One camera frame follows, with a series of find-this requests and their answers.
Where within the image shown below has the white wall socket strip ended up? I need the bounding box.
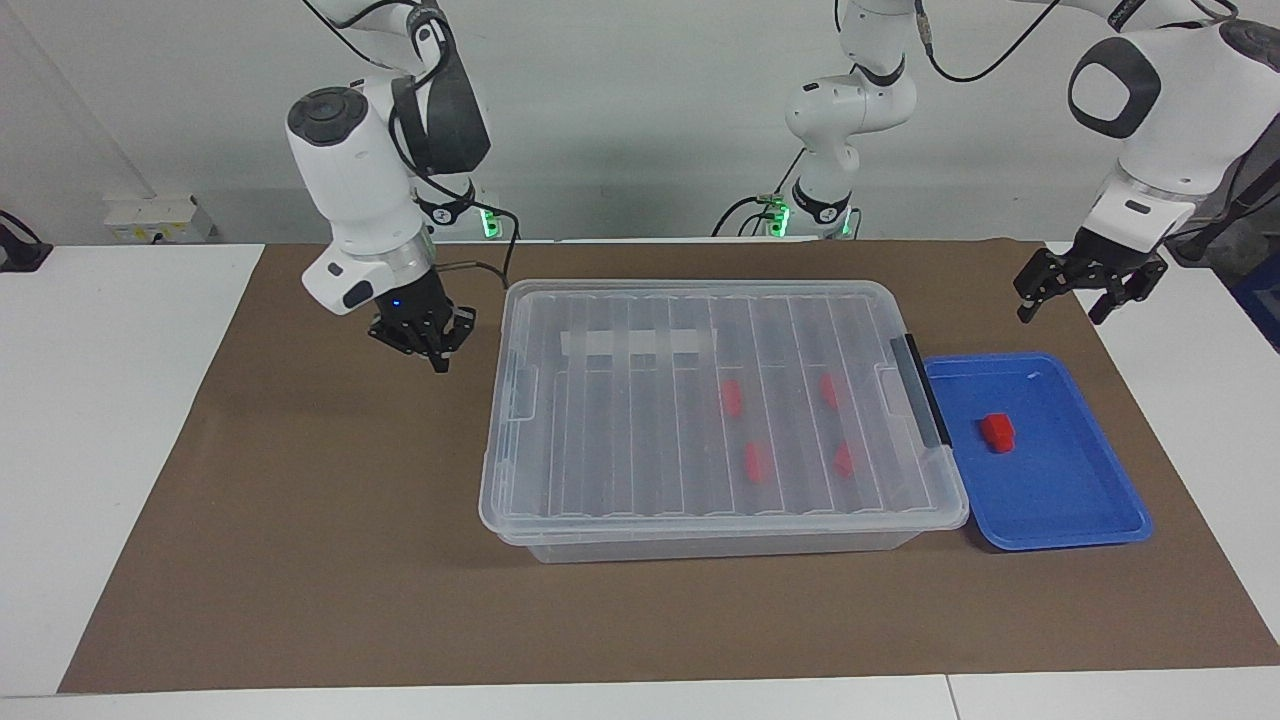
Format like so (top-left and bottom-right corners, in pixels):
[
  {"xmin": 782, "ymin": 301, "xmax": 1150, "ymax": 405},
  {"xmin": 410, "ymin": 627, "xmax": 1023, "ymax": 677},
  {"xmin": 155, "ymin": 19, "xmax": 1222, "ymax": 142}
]
[{"xmin": 105, "ymin": 195, "xmax": 216, "ymax": 244}]

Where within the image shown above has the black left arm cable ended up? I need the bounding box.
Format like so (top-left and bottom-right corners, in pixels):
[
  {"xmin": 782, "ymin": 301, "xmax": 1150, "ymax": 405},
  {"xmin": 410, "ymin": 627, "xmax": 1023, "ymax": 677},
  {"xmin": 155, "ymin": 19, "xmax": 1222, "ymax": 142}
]
[{"xmin": 912, "ymin": 0, "xmax": 1280, "ymax": 241}]

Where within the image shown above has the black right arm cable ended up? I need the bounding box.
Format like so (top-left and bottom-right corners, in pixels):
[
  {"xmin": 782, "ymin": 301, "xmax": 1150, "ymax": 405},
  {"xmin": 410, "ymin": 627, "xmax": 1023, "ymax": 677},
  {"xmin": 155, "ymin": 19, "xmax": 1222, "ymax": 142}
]
[{"xmin": 300, "ymin": 0, "xmax": 521, "ymax": 293}]

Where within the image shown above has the clear plastic storage box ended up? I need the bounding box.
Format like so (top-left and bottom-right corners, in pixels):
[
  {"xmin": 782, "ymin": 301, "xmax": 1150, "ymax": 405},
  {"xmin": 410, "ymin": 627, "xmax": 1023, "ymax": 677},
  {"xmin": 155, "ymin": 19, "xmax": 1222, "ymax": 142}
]
[{"xmin": 478, "ymin": 280, "xmax": 971, "ymax": 564}]

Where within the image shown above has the black stand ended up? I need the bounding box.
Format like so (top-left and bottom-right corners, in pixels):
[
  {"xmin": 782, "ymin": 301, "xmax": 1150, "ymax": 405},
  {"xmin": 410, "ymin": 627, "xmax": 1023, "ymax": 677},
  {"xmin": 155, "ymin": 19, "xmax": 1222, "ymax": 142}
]
[{"xmin": 1168, "ymin": 165, "xmax": 1280, "ymax": 266}]

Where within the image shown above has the translucent white label sticker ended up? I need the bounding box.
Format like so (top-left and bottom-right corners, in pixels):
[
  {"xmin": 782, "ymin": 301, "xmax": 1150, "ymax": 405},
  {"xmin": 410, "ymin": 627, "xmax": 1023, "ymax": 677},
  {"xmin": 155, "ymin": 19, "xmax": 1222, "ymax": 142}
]
[{"xmin": 560, "ymin": 327, "xmax": 717, "ymax": 358}]

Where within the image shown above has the black base cable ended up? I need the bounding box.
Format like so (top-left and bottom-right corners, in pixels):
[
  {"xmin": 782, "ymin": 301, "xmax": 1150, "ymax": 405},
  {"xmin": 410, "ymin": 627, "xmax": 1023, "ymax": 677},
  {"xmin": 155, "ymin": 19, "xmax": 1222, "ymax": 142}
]
[{"xmin": 712, "ymin": 150, "xmax": 809, "ymax": 239}]

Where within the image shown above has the blue plastic tray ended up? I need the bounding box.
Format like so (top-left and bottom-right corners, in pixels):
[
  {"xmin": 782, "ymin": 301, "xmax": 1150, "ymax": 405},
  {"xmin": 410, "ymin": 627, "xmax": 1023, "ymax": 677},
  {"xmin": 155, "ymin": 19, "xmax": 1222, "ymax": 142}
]
[{"xmin": 922, "ymin": 352, "xmax": 1154, "ymax": 552}]

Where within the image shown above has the brown table mat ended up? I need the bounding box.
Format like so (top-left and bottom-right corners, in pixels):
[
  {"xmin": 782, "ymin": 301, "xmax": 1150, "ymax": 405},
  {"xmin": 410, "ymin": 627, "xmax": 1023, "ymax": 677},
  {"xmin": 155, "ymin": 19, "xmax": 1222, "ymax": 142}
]
[{"xmin": 58, "ymin": 240, "xmax": 1280, "ymax": 694}]

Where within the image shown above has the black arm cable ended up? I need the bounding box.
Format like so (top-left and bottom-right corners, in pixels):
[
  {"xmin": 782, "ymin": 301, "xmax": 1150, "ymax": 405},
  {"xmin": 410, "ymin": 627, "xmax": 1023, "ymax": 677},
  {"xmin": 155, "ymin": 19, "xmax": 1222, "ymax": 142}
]
[
  {"xmin": 300, "ymin": 0, "xmax": 521, "ymax": 293},
  {"xmin": 912, "ymin": 0, "xmax": 1280, "ymax": 241}
]

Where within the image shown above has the clear ribbed plastic lid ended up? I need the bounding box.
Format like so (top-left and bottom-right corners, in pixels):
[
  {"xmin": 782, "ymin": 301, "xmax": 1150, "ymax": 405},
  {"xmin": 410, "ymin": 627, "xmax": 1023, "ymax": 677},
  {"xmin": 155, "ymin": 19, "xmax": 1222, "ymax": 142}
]
[{"xmin": 478, "ymin": 280, "xmax": 971, "ymax": 546}]

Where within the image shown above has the black box latch handle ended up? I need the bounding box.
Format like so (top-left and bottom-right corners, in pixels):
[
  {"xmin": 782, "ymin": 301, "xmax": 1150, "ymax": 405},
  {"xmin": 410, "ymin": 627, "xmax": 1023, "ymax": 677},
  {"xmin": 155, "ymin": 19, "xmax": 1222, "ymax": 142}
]
[{"xmin": 890, "ymin": 333, "xmax": 953, "ymax": 450}]

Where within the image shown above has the black clamp mount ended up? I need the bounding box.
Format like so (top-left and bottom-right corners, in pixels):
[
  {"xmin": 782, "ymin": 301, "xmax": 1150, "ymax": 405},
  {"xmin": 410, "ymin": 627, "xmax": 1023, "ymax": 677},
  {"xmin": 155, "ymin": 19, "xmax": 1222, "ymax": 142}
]
[{"xmin": 0, "ymin": 210, "xmax": 53, "ymax": 273}]

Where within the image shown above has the blue crate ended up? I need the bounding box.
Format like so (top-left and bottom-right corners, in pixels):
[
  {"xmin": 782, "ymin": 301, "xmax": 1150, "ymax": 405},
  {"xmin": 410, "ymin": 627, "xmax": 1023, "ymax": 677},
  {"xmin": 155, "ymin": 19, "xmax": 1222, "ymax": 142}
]
[{"xmin": 1232, "ymin": 255, "xmax": 1280, "ymax": 351}]

